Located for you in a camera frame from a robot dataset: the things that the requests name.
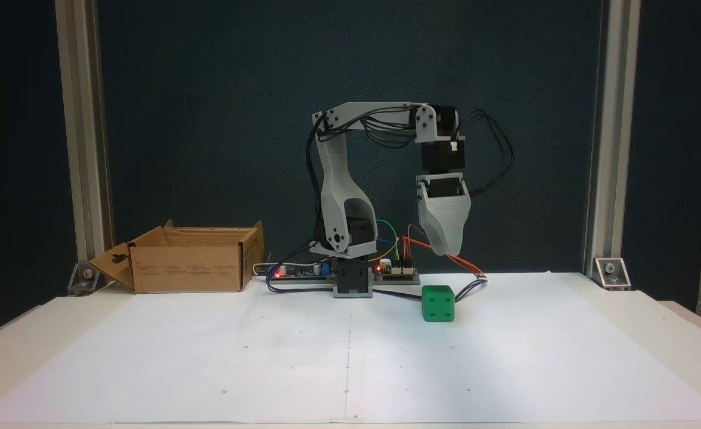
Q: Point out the green die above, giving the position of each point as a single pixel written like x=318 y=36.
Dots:
x=439 y=304

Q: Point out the aluminium corner bracket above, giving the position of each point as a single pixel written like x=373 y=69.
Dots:
x=611 y=273
x=85 y=279

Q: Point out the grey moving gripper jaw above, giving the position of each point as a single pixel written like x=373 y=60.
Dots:
x=446 y=223

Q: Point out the blue circuit board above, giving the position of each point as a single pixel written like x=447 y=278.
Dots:
x=297 y=273

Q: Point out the aluminium frame post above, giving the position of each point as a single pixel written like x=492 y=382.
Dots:
x=613 y=119
x=85 y=119

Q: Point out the brown cardboard box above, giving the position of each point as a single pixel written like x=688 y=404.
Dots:
x=189 y=268

